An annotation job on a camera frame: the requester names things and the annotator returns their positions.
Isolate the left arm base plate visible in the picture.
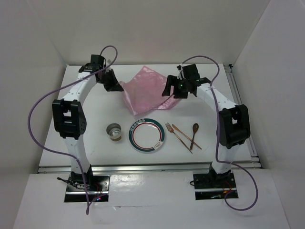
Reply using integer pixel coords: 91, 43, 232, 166
57, 175, 110, 203

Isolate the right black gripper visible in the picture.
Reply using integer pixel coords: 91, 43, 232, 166
162, 75, 189, 99

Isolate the pink satin cloth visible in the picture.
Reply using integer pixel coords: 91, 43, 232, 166
120, 66, 180, 115

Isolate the copper fork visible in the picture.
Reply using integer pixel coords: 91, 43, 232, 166
165, 123, 192, 154

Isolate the aluminium front rail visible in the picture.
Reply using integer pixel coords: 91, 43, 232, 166
37, 160, 262, 174

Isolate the aluminium side rail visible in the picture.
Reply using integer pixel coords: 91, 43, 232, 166
224, 63, 261, 165

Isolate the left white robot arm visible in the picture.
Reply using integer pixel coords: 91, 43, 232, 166
52, 54, 123, 190

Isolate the brown wooden spoon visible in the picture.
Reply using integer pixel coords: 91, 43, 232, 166
190, 123, 199, 150

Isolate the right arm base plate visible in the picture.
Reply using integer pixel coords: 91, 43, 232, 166
189, 173, 238, 200

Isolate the copper knife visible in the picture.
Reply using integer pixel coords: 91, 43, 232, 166
172, 124, 202, 150

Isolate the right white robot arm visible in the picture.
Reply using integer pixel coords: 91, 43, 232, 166
162, 64, 251, 187

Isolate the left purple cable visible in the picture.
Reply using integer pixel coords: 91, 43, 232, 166
27, 45, 119, 215

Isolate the white plate green rim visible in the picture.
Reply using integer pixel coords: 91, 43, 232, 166
128, 118, 165, 154

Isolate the steel cup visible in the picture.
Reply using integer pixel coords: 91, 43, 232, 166
106, 123, 122, 142

